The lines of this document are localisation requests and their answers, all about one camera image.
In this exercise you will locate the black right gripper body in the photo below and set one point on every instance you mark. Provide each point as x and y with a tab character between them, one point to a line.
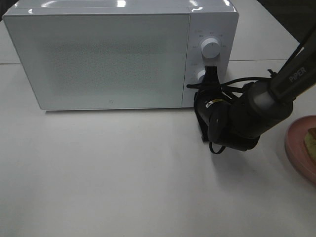
211	107

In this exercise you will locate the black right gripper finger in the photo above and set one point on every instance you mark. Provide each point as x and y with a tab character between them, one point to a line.
210	80

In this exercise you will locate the pink round plate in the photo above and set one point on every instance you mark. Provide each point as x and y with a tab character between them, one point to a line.
296	150

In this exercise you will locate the toast sandwich with lettuce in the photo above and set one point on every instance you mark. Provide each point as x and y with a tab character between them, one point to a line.
310	143

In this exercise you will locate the white microwave door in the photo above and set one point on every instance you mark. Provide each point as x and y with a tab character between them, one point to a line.
78	62

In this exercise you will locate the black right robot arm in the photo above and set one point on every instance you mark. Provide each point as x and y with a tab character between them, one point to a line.
233	117

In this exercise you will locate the lower white timer knob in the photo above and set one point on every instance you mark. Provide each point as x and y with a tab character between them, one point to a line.
200	76

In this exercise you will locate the upper white power knob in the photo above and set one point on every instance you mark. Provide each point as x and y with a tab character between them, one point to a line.
210	47

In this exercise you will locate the white microwave oven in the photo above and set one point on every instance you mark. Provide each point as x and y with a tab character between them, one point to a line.
207	18

